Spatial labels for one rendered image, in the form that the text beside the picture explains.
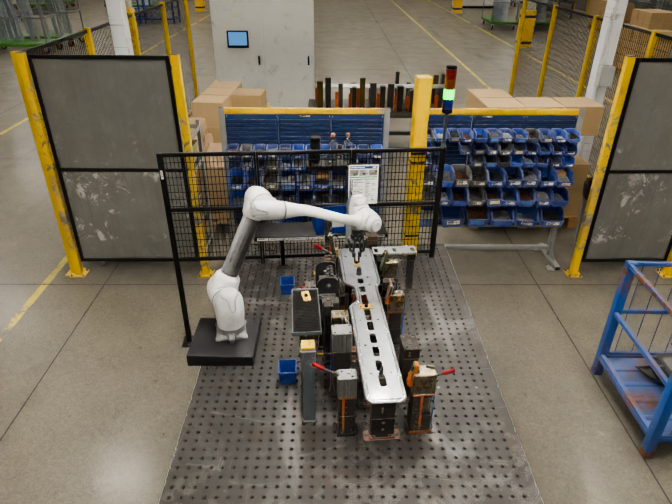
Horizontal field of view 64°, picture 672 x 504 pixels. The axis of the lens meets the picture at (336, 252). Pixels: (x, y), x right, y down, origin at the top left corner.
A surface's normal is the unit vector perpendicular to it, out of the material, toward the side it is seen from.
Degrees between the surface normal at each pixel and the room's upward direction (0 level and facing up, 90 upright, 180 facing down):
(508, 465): 0
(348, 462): 0
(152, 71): 90
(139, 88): 89
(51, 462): 0
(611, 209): 90
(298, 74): 90
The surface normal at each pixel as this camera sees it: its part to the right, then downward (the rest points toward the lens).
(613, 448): 0.00, -0.87
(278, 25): 0.01, 0.49
